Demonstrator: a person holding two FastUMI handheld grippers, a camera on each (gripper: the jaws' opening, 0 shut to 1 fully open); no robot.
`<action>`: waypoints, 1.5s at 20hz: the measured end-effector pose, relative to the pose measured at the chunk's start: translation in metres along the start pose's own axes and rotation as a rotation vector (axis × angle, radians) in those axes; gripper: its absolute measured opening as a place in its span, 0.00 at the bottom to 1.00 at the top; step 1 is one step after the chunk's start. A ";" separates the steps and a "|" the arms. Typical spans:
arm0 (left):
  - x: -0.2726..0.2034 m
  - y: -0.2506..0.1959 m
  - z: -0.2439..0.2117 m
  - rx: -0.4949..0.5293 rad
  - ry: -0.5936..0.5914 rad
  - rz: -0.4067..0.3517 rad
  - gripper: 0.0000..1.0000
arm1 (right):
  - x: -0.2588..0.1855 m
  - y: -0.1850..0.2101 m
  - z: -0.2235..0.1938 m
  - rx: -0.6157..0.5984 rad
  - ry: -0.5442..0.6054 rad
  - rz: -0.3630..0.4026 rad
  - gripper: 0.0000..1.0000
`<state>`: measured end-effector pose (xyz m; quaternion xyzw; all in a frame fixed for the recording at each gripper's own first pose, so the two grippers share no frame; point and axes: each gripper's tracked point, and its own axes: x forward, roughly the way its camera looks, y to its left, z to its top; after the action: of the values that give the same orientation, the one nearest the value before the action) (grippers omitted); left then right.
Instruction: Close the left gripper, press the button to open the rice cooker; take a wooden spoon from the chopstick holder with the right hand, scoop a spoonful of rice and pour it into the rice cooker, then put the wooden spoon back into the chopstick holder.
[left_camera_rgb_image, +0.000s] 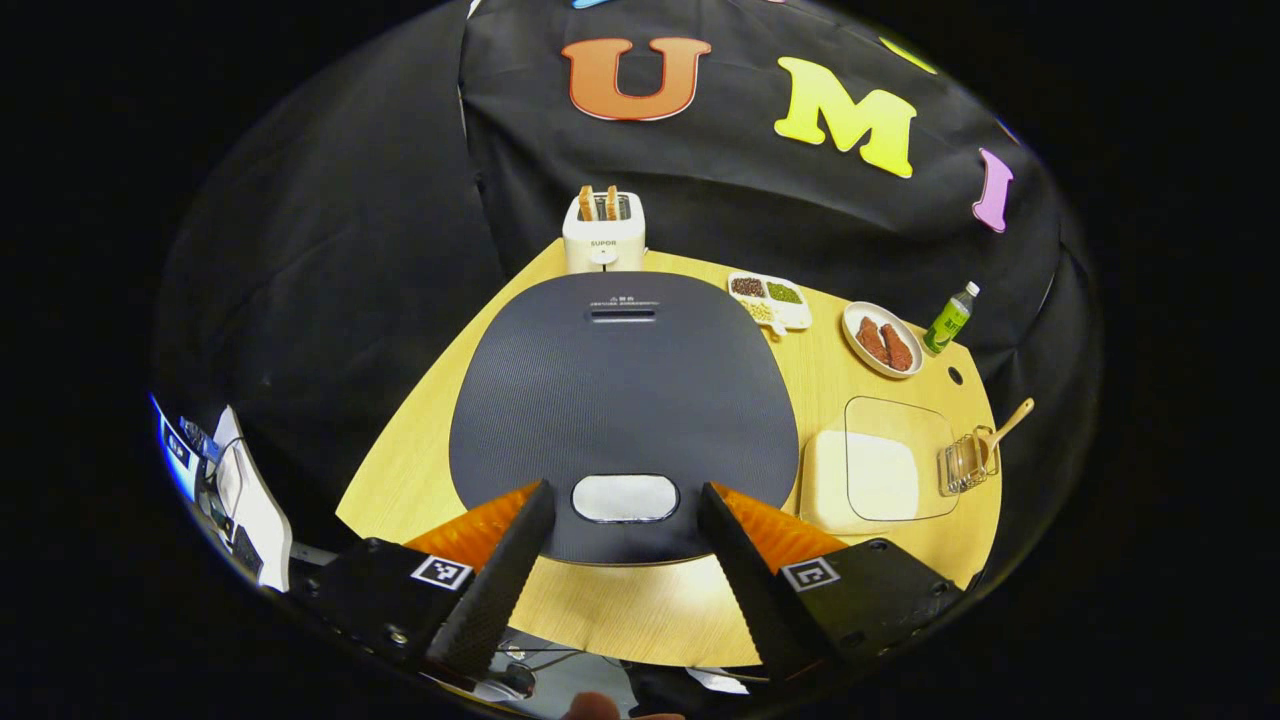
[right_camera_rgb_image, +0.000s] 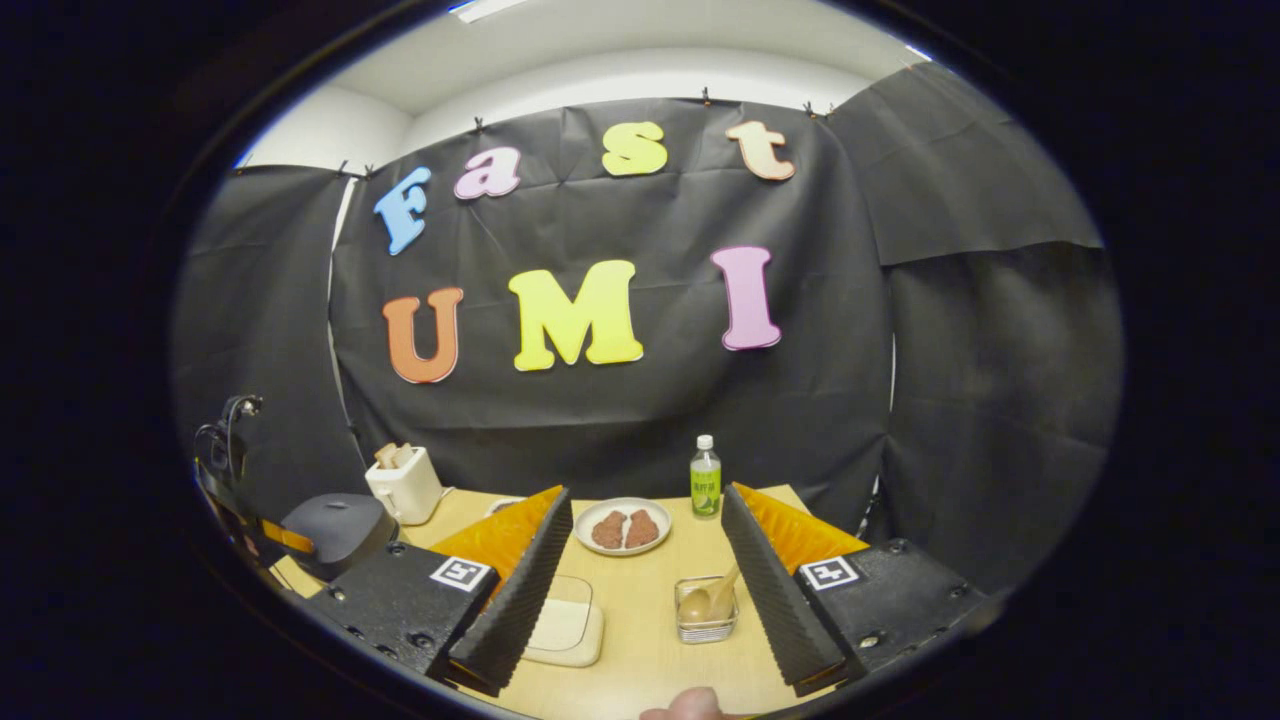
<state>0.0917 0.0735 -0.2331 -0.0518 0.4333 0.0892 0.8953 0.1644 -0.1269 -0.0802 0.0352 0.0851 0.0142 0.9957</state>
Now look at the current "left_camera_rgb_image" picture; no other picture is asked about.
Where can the white panel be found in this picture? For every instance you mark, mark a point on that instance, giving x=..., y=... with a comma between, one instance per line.
x=255, y=510

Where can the round white plate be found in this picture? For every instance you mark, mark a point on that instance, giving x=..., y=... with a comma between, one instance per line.
x=855, y=345

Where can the black backdrop cloth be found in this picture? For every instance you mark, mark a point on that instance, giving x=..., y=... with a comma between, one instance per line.
x=400, y=250

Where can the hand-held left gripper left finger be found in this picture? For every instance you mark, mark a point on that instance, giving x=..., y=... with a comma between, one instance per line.
x=495, y=590

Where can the cream rice box clear lid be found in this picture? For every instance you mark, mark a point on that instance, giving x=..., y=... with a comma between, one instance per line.
x=880, y=470

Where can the green label drink bottle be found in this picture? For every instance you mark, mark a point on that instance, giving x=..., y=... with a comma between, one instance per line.
x=948, y=322

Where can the wooden spoon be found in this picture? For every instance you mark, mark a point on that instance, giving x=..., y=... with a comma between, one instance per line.
x=1010, y=425

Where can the toast slice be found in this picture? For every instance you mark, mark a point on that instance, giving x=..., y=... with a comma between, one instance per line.
x=611, y=203
x=587, y=203

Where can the brown meat piece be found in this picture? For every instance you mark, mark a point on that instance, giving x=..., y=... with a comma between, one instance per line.
x=872, y=340
x=898, y=348

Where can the blue lit screen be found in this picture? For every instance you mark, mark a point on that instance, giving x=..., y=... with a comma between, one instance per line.
x=180, y=450

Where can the white divided bean dish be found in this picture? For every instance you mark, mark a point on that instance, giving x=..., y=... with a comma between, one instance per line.
x=770, y=300

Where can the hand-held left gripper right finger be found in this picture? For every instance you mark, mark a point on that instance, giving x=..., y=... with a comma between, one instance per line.
x=750, y=590

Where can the dark grey rice cooker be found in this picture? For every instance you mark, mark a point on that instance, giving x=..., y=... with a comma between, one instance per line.
x=620, y=400

